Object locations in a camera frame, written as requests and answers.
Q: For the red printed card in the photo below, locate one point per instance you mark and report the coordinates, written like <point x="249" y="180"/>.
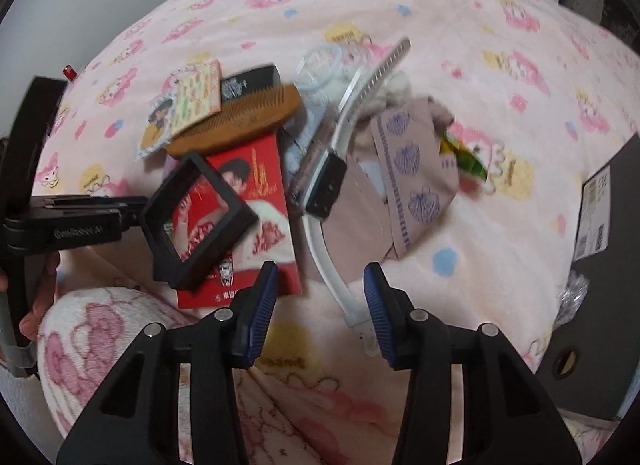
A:
<point x="260" y="170"/>

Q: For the small black box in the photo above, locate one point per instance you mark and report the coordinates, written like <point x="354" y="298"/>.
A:
<point x="250" y="81"/>

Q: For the black square display frame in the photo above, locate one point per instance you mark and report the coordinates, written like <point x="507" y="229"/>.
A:
<point x="170" y="265"/>

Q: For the yellow green snack packet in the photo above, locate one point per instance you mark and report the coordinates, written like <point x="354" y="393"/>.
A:
<point x="460" y="157"/>

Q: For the dark grey storage box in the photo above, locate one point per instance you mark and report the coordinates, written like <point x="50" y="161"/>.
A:
<point x="600" y="320"/>

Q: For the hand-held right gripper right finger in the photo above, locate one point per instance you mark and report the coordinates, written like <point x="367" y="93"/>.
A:
<point x="375" y="305"/>

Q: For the wooden comb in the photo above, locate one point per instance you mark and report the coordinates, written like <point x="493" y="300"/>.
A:
<point x="240" y="120"/>

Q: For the person's left hand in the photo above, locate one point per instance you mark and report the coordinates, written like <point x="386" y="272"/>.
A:
<point x="42" y="295"/>

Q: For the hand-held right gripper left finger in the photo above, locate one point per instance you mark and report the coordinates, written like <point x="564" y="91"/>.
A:
<point x="262" y="295"/>

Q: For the cartoon figure sticker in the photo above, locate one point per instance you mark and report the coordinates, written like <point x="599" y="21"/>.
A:
<point x="155" y="125"/>

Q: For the colourful printed card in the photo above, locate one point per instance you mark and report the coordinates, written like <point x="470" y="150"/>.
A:
<point x="197" y="95"/>

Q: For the fluffy pink printed fabric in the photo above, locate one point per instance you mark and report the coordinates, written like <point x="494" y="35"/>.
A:
<point x="100" y="315"/>

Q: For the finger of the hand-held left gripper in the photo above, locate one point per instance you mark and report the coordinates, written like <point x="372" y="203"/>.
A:
<point x="132" y="217"/>

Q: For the clear plastic wrap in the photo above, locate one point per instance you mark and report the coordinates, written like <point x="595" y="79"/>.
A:
<point x="572" y="297"/>

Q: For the pink printed blanket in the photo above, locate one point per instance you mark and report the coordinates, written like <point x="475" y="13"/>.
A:
<point x="450" y="20"/>

